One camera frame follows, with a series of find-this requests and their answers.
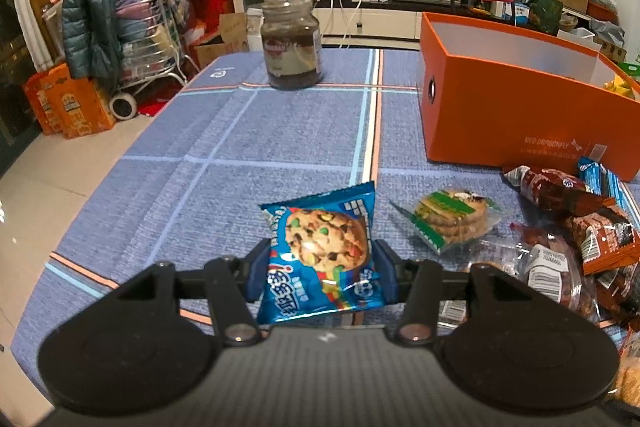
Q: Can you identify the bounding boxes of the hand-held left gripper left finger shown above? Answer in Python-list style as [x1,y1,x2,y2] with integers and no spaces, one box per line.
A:
[107,238,273,349]

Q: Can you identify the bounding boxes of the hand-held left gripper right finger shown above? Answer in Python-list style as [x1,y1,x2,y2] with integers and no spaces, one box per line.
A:
[374,239,541,349]

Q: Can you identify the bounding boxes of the blue chocolate chip cookie packet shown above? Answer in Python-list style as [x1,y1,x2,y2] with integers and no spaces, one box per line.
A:
[256,181,387,325]

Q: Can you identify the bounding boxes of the orange cardboard box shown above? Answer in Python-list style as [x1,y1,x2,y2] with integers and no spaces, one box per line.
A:
[416,12,640,182]

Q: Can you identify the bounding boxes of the red-brown snack packet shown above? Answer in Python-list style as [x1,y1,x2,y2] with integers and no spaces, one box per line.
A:
[564,207,640,276]

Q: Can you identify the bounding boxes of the clear cookie packet green label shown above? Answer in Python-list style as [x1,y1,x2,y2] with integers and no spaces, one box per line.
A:
[389,188,504,255]

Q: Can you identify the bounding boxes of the blue checked tablecloth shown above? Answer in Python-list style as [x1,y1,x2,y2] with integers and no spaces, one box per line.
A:
[10,48,640,388]

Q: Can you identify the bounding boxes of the clear red-edged snack packet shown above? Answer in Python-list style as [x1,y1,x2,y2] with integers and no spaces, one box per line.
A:
[440,236,598,324]

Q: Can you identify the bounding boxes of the dark brown cookie packet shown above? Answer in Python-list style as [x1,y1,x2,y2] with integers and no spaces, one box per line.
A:
[501,164,617,214]

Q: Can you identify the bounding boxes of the glass jar with dark contents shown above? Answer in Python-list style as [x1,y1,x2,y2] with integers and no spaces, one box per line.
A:
[260,0,324,92]

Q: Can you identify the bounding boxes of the blue striped snack packet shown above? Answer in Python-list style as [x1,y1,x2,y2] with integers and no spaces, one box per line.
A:
[576,156,627,208]

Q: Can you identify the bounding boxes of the metal trolley cart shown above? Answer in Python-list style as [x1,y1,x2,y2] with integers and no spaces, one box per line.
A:
[107,0,194,121]

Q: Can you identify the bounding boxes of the orange printed carton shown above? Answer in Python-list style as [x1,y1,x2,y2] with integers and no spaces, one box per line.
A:
[22,63,117,139]

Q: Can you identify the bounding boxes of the glass television stand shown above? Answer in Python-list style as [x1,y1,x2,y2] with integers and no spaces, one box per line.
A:
[310,0,477,41]

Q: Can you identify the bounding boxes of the clear cracker packet red ends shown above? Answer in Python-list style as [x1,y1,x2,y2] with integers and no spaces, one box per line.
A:
[614,331,640,404]

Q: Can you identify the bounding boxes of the yellow crinkled snack packet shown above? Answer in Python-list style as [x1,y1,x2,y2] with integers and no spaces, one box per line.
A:
[602,74,640,101]

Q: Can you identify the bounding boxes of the dark green puffer jacket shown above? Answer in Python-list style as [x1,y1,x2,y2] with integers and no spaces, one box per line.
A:
[60,0,147,84]

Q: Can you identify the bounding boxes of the wooden chair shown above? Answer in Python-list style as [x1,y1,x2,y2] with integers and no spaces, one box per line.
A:
[29,0,69,72]

